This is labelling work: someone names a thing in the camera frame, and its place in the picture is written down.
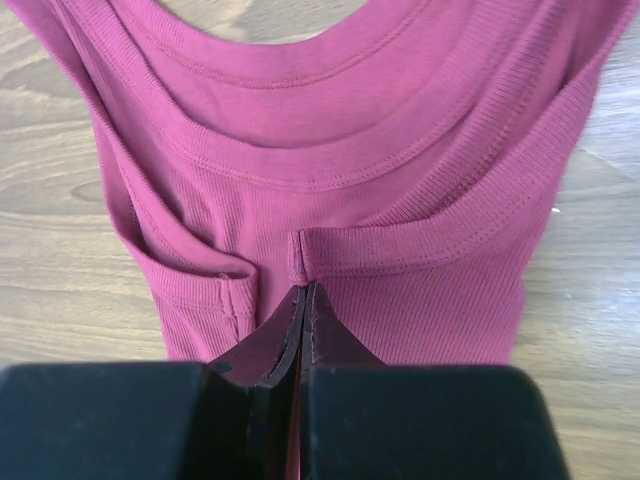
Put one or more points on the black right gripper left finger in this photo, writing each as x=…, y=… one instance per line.
x=226, y=419

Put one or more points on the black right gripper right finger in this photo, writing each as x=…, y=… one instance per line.
x=363, y=419

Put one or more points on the maroon tank top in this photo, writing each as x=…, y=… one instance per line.
x=407, y=159

